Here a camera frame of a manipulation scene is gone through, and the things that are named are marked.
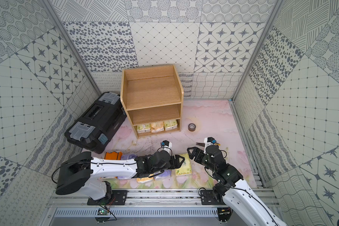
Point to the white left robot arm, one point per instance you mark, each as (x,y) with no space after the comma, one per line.
(86,174)

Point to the grey tape roll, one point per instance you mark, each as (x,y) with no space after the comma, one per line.
(192,127)

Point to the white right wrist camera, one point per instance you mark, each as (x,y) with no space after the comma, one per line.
(209,141)

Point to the aluminium mounting rail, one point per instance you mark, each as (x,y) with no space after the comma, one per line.
(137,198)

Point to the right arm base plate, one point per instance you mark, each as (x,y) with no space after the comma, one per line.
(208,197)

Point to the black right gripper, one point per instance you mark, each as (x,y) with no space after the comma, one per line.
(200,153)

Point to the small purple tissue pack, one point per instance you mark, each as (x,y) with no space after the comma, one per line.
(164,175)

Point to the wooden three-tier shelf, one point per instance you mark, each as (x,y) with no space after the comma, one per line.
(152,94)

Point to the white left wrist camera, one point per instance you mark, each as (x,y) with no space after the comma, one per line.
(166,145)

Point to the green circuit board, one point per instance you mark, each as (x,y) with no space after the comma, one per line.
(103,213)

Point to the yellow-orange tissue pack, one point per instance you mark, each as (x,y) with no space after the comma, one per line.
(144,180)

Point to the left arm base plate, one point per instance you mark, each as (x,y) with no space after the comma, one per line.
(113,197)

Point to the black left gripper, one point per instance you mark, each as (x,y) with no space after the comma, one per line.
(173,161)

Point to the yellow tissue pack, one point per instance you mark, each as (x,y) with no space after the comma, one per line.
(156,127)

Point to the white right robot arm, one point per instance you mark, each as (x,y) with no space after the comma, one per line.
(232,189)

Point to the white slotted cable duct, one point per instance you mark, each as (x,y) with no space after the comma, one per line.
(140,212)

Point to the green tissue pack shelf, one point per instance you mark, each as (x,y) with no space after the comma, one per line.
(185,168)

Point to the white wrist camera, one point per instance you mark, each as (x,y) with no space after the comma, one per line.
(166,145)
(209,141)

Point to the black plastic toolbox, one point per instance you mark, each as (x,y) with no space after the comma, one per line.
(99,123)

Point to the yellow-handled pliers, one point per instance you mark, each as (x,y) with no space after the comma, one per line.
(202,144)

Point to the orange tissue pack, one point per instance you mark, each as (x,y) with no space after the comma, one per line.
(113,156)

